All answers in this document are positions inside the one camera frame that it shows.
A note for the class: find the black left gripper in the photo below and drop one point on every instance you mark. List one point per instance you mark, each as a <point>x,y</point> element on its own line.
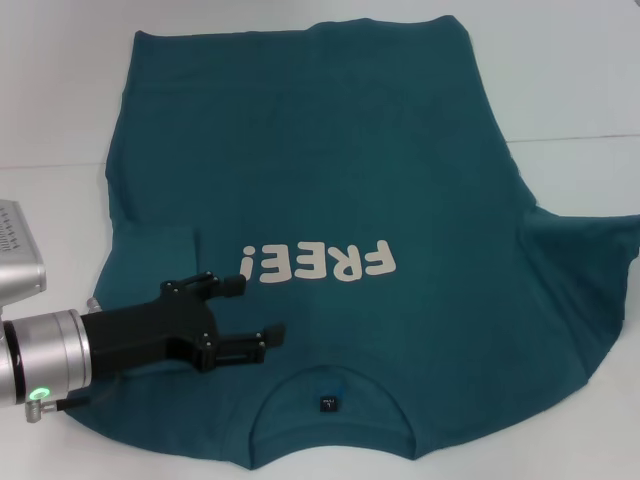
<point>140,332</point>

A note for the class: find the teal t-shirt with FREE print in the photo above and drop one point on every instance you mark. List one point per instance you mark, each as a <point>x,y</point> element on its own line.
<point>350,175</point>

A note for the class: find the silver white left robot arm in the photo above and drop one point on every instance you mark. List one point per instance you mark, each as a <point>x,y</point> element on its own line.
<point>50,350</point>

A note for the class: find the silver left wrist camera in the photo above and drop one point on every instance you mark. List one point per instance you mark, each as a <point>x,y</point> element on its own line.
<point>20,255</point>

